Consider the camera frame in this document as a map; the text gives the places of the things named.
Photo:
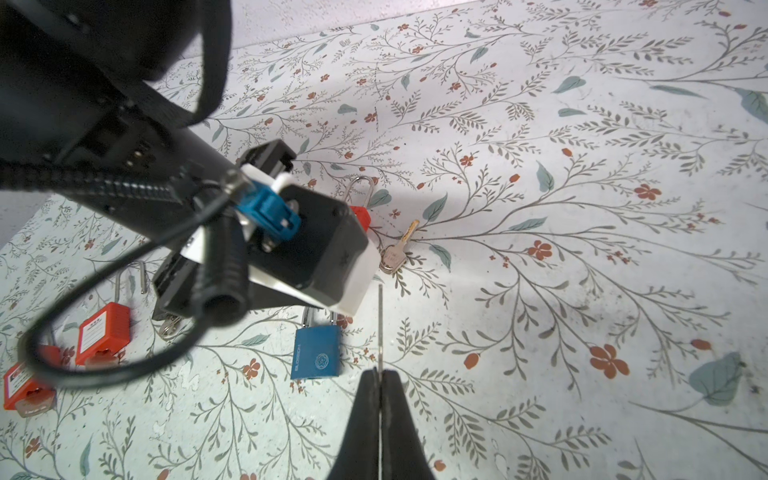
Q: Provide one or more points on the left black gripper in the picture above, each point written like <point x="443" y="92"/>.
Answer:
<point x="219" y="284"/>

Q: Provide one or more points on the blue padlock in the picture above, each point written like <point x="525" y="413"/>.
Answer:
<point x="316" y="348"/>

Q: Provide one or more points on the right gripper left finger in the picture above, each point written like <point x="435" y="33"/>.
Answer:
<point x="358" y="456"/>

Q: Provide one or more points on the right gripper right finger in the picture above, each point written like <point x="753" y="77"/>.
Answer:
<point x="402" y="454"/>

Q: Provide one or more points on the small brass key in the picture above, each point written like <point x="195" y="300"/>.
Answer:
<point x="394" y="256"/>

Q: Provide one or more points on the black padlock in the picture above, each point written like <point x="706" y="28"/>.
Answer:
<point x="169" y="326"/>

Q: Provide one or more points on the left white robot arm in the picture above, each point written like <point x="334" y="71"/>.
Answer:
<point x="98" y="101"/>

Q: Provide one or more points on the red padlock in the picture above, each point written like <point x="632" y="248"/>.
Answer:
<point x="361" y="211"/>
<point x="24" y="393"/>
<point x="103" y="337"/>

